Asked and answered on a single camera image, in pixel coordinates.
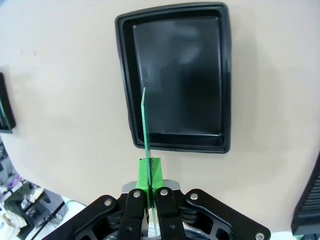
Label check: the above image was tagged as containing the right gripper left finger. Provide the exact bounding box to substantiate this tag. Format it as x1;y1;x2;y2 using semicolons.
44;157;152;240

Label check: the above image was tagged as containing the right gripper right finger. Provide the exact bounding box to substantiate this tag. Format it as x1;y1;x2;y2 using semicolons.
151;157;272;240

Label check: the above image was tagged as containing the green printed circuit board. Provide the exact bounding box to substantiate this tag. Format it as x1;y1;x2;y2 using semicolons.
141;86;161;237

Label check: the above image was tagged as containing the black plastic ESD tray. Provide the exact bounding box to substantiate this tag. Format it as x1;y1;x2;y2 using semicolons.
114;1;233;155
0;72;17;135

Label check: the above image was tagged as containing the black slotted board rack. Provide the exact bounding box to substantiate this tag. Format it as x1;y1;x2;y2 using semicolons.
291;152;320;236

